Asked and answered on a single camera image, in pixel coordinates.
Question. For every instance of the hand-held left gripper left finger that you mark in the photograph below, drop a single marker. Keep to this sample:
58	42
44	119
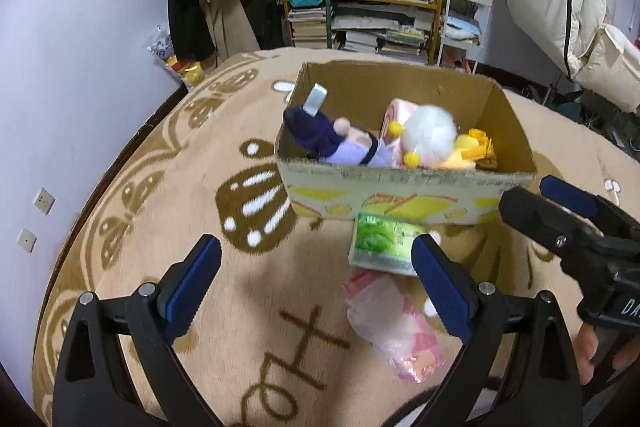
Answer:
192	289

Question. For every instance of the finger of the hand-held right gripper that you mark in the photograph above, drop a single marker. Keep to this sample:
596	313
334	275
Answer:
567	197
540	217

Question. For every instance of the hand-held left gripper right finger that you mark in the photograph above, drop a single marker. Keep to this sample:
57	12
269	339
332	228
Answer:
440	289

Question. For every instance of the green tissue pack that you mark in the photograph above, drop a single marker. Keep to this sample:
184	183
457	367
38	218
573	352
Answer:
385	237

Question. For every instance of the yellow plush toy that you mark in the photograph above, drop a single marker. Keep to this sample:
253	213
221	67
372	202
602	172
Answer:
472	149

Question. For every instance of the white fluffy plush toy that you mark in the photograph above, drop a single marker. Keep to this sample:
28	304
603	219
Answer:
430	137

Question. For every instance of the cardboard box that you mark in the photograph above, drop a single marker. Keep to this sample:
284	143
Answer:
350	184

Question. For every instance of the pink swirl plush toy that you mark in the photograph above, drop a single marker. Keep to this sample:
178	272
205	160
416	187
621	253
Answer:
395	117

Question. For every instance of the purple plush doll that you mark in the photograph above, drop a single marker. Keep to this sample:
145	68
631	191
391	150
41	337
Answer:
320	134

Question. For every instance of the person's right hand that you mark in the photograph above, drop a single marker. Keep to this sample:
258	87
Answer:
587	352

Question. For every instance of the pink plastic packet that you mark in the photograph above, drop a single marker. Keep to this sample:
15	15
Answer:
395	322

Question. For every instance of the white utility cart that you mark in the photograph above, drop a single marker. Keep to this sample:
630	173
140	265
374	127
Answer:
462	22

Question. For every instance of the plastic bag of yellow toys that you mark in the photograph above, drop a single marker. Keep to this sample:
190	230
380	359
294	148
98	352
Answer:
180	62

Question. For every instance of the wide stack of books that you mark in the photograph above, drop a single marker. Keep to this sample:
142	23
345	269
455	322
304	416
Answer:
385	32

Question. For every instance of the black trousers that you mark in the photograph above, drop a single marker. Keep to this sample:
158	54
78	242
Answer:
182	17

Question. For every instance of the beige trousers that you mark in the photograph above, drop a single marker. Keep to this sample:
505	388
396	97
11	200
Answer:
230	7

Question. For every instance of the narrow stack of books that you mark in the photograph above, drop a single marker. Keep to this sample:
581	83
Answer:
307	27

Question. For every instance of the wall socket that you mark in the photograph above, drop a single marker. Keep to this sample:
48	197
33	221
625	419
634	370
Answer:
44	200
26	239

